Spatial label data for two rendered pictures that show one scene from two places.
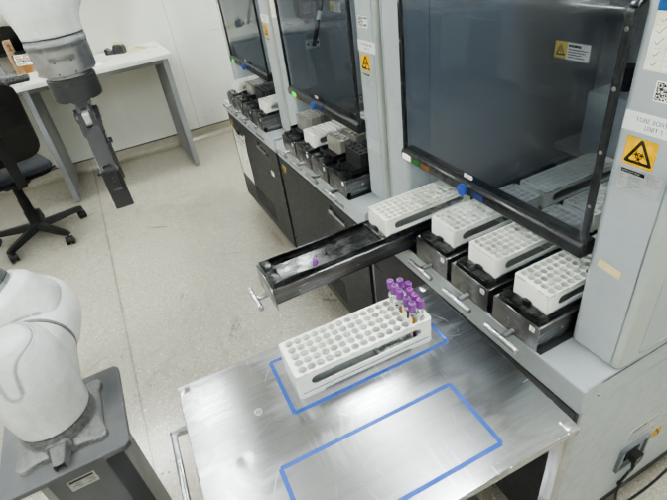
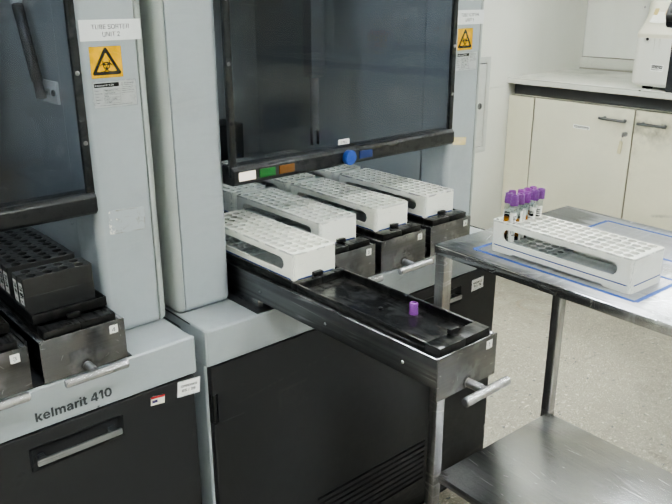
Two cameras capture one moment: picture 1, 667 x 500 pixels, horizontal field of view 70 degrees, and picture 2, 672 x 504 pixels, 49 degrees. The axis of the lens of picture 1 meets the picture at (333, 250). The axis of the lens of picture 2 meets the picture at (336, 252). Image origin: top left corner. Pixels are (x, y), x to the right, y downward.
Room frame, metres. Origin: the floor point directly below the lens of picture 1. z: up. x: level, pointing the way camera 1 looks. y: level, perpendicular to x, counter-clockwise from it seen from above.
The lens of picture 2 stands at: (1.50, 1.05, 1.30)
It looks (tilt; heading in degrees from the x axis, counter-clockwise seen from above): 19 degrees down; 251
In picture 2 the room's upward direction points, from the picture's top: straight up
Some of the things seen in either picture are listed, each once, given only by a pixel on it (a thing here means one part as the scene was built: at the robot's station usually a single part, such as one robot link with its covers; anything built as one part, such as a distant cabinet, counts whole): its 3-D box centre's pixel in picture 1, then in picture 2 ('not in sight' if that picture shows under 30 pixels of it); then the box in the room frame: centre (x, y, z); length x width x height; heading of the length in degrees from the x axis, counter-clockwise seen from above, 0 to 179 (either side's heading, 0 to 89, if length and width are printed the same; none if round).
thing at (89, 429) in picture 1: (59, 425); not in sight; (0.69, 0.65, 0.73); 0.22 x 0.18 x 0.06; 22
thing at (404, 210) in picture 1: (420, 206); (266, 244); (1.19, -0.27, 0.83); 0.30 x 0.10 x 0.06; 112
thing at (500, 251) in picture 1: (527, 240); (346, 204); (0.95, -0.49, 0.83); 0.30 x 0.10 x 0.06; 112
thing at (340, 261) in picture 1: (368, 242); (327, 298); (1.12, -0.10, 0.78); 0.73 x 0.14 x 0.09; 112
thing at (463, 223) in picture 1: (485, 215); (293, 217); (1.09, -0.43, 0.83); 0.30 x 0.10 x 0.06; 112
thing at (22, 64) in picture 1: (22, 54); not in sight; (3.87, 2.04, 1.02); 0.22 x 0.17 x 0.24; 22
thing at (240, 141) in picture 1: (241, 155); not in sight; (2.78, 0.47, 0.43); 0.27 x 0.02 x 0.36; 22
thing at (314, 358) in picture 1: (356, 341); (572, 248); (0.68, -0.02, 0.85); 0.30 x 0.10 x 0.06; 110
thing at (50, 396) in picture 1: (28, 373); not in sight; (0.72, 0.66, 0.87); 0.18 x 0.16 x 0.22; 16
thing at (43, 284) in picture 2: (355, 157); (57, 287); (1.57, -0.13, 0.85); 0.12 x 0.02 x 0.06; 22
